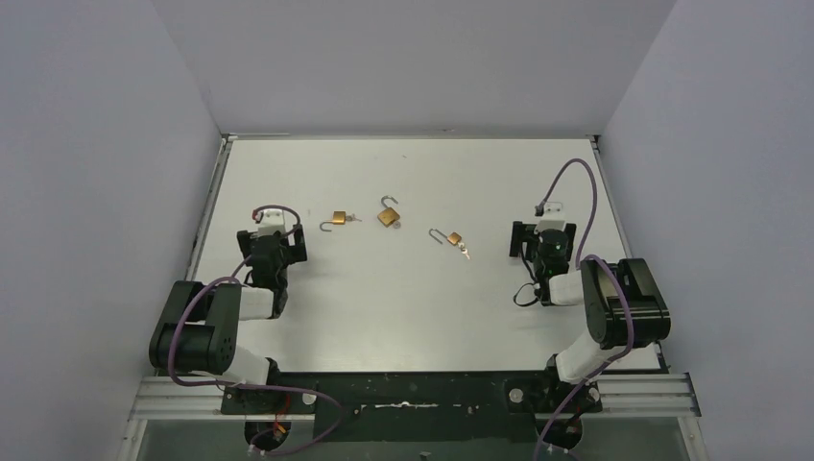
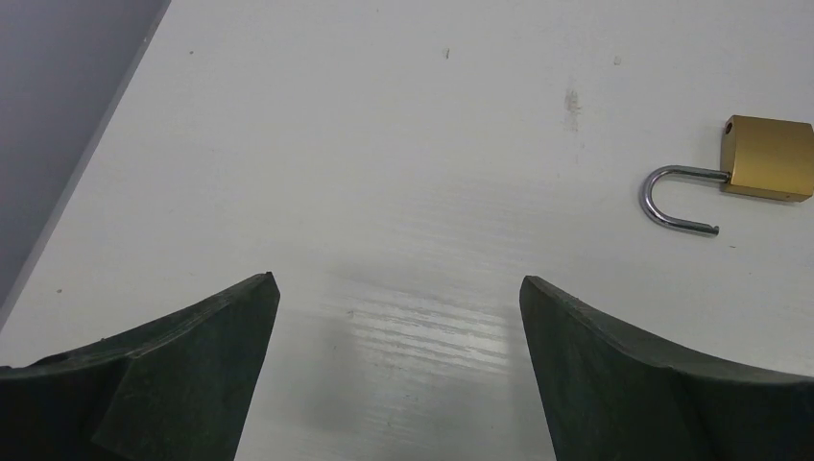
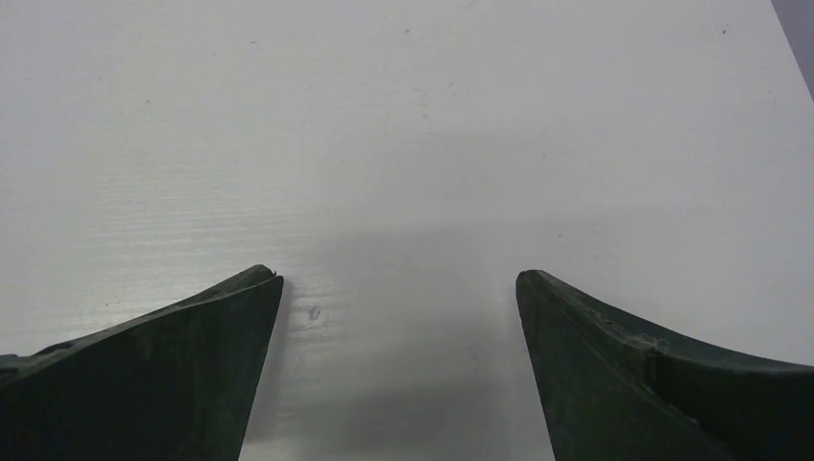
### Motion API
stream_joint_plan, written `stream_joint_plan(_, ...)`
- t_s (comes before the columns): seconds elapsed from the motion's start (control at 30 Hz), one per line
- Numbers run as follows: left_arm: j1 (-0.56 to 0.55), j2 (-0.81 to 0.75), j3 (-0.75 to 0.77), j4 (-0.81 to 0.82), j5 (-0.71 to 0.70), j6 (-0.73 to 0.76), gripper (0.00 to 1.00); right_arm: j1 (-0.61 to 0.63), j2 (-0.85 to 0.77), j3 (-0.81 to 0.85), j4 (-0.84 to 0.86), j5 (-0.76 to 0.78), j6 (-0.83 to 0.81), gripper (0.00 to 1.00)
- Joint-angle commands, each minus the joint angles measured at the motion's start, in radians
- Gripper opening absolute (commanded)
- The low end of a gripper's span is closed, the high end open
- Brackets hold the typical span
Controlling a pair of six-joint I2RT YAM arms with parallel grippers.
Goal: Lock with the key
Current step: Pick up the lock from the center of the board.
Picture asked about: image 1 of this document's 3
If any small brass padlock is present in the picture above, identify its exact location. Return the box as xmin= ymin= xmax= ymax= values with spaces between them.
xmin=428 ymin=228 xmax=463 ymax=246
xmin=319 ymin=210 xmax=347 ymax=232

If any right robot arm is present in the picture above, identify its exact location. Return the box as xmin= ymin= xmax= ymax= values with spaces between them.
xmin=509 ymin=221 xmax=671 ymax=410

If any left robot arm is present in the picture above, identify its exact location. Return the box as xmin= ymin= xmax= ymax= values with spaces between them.
xmin=148 ymin=225 xmax=307 ymax=410

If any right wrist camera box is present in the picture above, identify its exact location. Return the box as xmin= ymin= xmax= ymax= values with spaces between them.
xmin=535 ymin=216 xmax=567 ymax=233

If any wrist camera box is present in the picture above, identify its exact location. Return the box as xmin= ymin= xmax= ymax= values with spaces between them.
xmin=535 ymin=216 xmax=567 ymax=233
xmin=257 ymin=210 xmax=286 ymax=234

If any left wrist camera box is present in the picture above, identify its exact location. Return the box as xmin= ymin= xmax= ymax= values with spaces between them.
xmin=257 ymin=210 xmax=286 ymax=234

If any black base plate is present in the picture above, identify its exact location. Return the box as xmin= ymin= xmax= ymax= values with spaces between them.
xmin=221 ymin=371 xmax=603 ymax=445

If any aluminium frame rail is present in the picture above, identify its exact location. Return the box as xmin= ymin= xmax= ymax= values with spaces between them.
xmin=130 ymin=374 xmax=702 ymax=421

